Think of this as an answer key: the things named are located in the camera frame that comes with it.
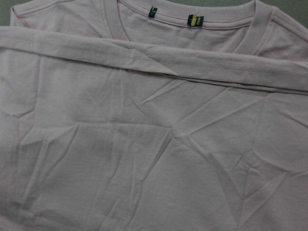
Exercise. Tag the pink snoopy long-sleeve shirt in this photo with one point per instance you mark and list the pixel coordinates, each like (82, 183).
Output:
(147, 115)

